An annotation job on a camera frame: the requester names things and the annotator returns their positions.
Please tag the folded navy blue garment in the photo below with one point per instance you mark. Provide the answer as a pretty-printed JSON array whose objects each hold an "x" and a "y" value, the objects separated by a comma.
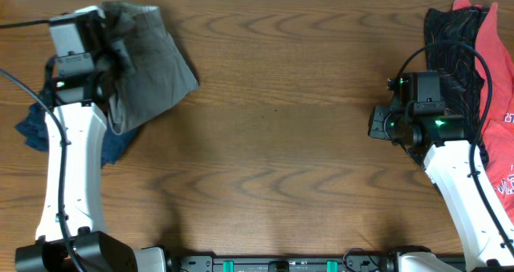
[{"x": 34, "y": 129}]

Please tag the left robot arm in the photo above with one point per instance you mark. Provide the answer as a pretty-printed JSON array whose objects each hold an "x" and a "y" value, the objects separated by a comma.
[{"x": 72, "y": 234}]

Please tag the red printed t-shirt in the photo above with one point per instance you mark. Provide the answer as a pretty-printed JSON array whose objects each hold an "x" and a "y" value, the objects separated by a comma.
[{"x": 498, "y": 128}]

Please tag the black patterned garment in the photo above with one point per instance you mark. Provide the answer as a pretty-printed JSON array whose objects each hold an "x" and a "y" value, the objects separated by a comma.
[{"x": 461, "y": 83}]

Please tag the grey shorts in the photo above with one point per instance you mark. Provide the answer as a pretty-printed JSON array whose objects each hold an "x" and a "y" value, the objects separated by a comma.
[{"x": 157, "y": 78}]

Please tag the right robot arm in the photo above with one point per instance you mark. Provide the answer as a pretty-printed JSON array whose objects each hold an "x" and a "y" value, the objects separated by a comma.
[{"x": 440, "y": 142}]

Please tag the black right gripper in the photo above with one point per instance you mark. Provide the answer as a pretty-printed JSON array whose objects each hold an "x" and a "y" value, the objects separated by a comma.
[{"x": 376, "y": 129}]

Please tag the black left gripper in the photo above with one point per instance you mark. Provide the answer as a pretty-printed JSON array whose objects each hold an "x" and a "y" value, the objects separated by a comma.
[{"x": 124, "y": 66}]

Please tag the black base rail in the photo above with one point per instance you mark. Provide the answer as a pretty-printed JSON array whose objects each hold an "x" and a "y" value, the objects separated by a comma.
[{"x": 353, "y": 260}]

